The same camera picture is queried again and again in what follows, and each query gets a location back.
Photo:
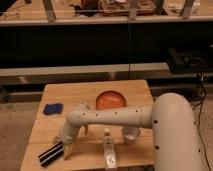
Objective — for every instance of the black equipment box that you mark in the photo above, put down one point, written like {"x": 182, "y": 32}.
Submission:
{"x": 190, "y": 61}

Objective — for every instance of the wooden table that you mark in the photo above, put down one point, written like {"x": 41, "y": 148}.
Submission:
{"x": 88, "y": 151}

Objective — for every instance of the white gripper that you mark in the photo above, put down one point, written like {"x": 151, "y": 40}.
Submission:
{"x": 67, "y": 134}

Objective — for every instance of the clear plastic bottle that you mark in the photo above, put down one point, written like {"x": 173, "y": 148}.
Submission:
{"x": 110, "y": 159}

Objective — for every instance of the wooden shelf bench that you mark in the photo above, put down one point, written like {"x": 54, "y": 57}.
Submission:
{"x": 46, "y": 75}

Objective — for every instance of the orange carrot toy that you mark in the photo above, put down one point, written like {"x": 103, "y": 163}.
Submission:
{"x": 86, "y": 129}

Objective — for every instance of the white cup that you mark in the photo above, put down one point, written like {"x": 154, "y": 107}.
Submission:
{"x": 130, "y": 134}

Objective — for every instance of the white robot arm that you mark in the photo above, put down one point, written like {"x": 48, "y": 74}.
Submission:
{"x": 175, "y": 134}

